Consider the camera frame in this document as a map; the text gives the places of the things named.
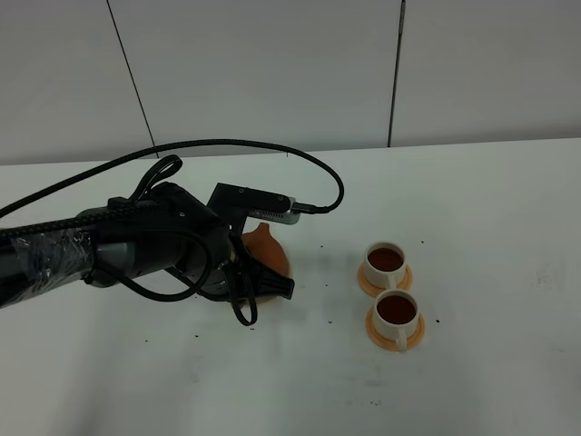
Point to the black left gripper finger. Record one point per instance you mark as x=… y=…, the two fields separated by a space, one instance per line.
x=265 y=282

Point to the near orange saucer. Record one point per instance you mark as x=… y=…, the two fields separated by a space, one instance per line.
x=413 y=341

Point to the brown clay teapot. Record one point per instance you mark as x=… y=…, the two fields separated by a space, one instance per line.
x=266 y=249

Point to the white teacup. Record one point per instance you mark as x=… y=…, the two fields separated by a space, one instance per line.
x=384 y=265
x=395 y=317

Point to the near white teacup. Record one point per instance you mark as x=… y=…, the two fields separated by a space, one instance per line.
x=395 y=317

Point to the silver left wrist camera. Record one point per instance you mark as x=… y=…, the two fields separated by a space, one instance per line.
x=235 y=204

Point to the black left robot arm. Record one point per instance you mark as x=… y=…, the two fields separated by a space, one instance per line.
x=165 y=245

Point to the far orange saucer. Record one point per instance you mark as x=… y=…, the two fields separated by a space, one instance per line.
x=374 y=291

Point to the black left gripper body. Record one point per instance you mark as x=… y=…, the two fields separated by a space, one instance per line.
x=221 y=267

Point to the orange saucer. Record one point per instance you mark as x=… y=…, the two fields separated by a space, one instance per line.
x=374 y=291
x=413 y=341

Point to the far white teacup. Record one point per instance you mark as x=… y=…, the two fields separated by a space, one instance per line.
x=384 y=265

